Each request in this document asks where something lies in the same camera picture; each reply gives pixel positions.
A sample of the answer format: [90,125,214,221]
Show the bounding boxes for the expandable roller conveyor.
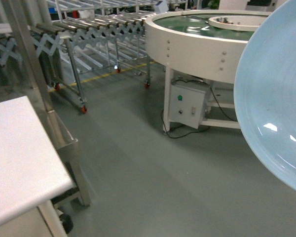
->
[0,12,148,113]

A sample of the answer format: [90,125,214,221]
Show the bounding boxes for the light blue oval tray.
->
[234,0,296,190]

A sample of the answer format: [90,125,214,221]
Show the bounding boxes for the white electrical control box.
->
[169,79,211,128]

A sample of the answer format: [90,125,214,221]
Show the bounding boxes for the round white conveyor table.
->
[144,10,268,133]

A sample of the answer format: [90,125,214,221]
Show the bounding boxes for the stainless steel shelf frame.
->
[0,0,91,207]

